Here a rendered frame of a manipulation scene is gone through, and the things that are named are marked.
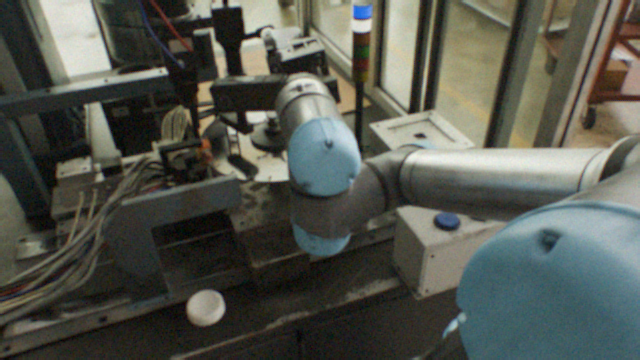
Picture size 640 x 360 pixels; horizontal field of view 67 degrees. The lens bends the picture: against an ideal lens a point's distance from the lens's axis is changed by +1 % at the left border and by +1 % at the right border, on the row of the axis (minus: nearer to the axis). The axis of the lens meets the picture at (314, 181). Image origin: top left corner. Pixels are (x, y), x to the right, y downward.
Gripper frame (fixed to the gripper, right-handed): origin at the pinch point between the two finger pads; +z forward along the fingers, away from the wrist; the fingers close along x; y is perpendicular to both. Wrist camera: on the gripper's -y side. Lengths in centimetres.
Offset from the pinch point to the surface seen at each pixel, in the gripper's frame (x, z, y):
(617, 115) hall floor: -155, 136, 193
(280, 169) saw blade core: -26.0, 2.3, -3.9
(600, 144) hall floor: -151, 112, 164
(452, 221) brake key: -34.9, -15.7, 24.1
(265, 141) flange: -24.7, 11.7, -5.4
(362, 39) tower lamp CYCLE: -17.2, 31.1, 22.8
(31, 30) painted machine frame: -3, 56, -54
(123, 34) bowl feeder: -16, 76, -39
